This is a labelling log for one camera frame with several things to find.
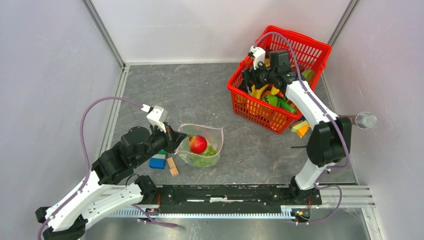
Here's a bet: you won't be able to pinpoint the wooden cube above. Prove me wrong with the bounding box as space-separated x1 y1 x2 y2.
167 157 176 169
169 167 180 177

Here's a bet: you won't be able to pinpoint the yellow toy bananas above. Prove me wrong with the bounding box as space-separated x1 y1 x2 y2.
249 84 269 100

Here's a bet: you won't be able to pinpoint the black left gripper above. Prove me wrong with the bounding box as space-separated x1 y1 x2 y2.
134 120 188 166

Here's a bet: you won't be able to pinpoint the yellow green block pile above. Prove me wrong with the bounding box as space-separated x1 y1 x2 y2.
290 120 311 138

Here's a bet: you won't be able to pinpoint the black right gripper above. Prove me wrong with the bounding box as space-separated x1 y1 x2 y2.
237 59 276 95

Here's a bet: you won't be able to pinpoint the green toy grapes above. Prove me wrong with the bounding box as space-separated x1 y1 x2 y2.
200 146 217 157

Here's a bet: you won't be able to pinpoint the green toy lettuce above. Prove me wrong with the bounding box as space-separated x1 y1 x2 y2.
186 157 215 168

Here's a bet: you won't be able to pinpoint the red toy apple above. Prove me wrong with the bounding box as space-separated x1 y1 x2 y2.
188 135 208 154

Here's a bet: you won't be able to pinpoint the silver microphone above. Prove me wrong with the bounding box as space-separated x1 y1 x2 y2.
339 111 377 130

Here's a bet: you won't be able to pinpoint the clear zip top bag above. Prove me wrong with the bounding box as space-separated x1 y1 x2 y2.
176 123 224 168

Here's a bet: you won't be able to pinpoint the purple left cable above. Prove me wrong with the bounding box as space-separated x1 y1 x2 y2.
37 96 148 240

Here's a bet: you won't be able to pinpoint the dark green leafy vegetable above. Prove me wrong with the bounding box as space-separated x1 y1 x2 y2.
301 69 315 81

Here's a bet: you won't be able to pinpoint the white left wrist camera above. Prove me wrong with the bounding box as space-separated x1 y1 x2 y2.
141 104 168 133

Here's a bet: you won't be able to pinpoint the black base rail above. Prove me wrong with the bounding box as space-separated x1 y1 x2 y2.
141 184 323 214

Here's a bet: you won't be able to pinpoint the blue green block stack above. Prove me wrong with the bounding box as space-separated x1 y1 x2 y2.
148 150 168 170

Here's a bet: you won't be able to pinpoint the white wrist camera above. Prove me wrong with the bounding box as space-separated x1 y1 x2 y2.
141 104 168 133
248 45 266 70

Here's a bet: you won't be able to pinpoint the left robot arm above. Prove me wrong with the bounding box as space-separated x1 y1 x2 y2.
35 124 187 240

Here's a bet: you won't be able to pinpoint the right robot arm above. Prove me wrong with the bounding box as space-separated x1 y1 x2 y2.
242 46 352 204

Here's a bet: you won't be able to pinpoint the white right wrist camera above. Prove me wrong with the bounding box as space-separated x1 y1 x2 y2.
248 45 266 70

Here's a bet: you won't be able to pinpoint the red plastic basket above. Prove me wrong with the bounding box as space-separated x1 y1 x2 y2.
227 25 332 134

